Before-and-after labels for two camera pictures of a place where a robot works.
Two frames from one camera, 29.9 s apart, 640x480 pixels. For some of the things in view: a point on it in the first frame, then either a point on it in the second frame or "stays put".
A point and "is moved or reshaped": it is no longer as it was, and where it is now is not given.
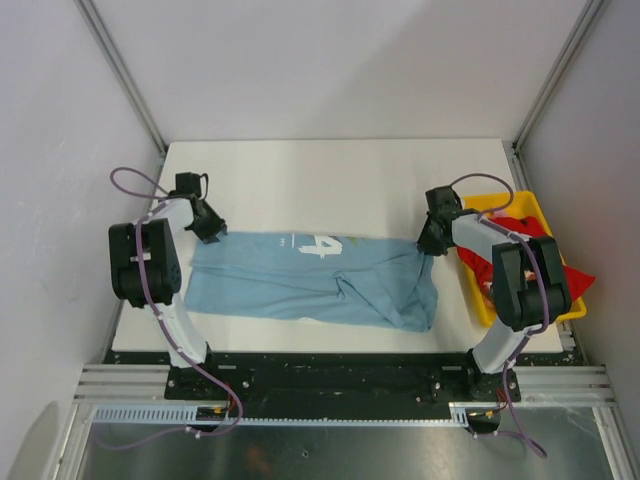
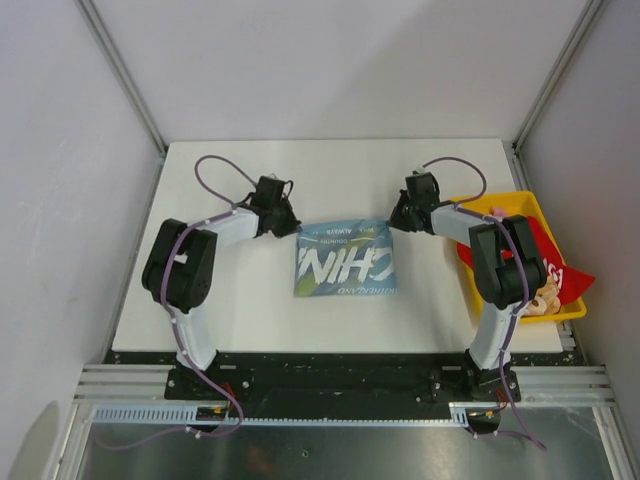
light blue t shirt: [339, 279] is moved or reshaped
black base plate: [342, 376] stays put
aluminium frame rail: [545, 384] stays put
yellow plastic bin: [518, 206] stays put
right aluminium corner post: [514, 150] stays put
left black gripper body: [209, 226] to [284, 221]
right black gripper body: [428, 240] to [403, 216]
